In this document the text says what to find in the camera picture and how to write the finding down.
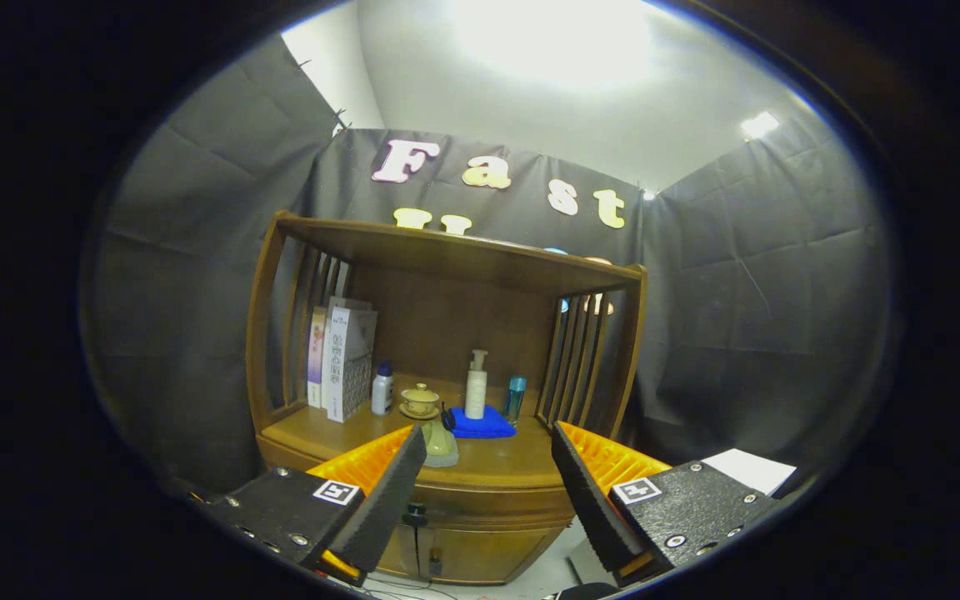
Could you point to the blue folded cloth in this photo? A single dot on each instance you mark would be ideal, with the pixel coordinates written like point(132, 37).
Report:
point(484, 429)

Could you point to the large ceiling light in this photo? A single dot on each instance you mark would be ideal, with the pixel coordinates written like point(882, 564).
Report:
point(555, 37)

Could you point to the beige lidded ceramic teacup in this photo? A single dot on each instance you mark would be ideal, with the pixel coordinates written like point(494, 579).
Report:
point(420, 398)

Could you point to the small white bottle blue cap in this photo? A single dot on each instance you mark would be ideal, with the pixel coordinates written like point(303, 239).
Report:
point(382, 393)

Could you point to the beige ceramic saucer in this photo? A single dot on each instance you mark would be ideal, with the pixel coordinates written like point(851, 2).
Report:
point(413, 413)

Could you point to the brown wooden countertop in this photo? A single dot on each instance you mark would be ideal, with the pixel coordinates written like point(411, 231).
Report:
point(497, 462)

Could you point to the thin white book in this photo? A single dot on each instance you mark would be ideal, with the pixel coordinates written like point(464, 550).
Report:
point(326, 333)

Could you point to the green scrub brush grey pad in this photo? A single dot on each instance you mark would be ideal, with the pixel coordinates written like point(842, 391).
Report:
point(440, 446)

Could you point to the white pump bottle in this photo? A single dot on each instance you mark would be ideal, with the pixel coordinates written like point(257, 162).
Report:
point(476, 392)

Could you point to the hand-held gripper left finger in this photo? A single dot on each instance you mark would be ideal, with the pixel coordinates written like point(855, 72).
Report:
point(388, 500)

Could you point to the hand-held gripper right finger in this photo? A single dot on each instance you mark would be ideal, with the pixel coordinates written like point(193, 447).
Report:
point(588, 500)

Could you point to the white drawer unit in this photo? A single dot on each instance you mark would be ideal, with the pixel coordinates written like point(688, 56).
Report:
point(751, 471)

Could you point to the clear blue bottle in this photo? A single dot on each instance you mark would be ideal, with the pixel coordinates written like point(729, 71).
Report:
point(516, 400)

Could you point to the black backdrop cloth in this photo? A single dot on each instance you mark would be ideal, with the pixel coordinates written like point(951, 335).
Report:
point(738, 333)

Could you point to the pink purple book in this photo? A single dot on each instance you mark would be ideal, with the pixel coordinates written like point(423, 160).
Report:
point(316, 358)

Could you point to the small ceiling light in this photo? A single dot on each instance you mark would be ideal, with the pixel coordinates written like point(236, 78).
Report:
point(759, 125)

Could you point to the brown wooden drawer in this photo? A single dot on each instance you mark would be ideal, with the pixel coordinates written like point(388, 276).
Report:
point(488, 508)

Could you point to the brown wooden cabinet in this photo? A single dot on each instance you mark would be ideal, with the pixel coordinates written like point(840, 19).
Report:
point(447, 325)

